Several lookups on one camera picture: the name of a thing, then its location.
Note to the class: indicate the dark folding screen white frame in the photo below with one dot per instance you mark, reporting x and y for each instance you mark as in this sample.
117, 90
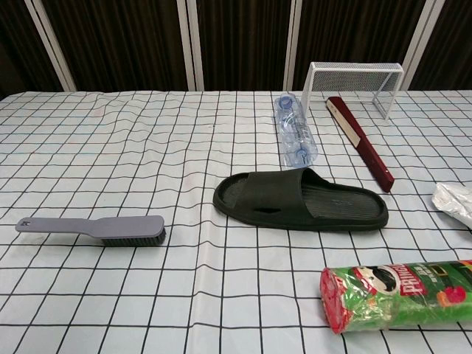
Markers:
239, 37

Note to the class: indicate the dark red folded fan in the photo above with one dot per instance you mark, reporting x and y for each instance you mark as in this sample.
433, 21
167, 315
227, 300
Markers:
359, 140

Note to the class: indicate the grey brush with dark bristles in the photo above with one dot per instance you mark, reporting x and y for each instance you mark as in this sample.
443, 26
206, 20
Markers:
110, 225

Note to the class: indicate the clear plastic water bottle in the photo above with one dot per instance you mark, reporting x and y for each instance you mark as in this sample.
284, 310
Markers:
295, 136

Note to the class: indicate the green Pringles can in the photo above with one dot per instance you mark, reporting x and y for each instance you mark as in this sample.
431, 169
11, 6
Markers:
398, 298

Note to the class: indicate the silver snack bag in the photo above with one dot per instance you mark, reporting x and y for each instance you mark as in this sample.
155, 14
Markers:
455, 204

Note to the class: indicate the white black checkered tablecloth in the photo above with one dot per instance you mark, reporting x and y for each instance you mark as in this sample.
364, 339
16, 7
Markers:
110, 147

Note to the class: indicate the black rubber slipper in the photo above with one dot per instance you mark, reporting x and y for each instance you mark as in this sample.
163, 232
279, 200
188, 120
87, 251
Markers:
273, 191

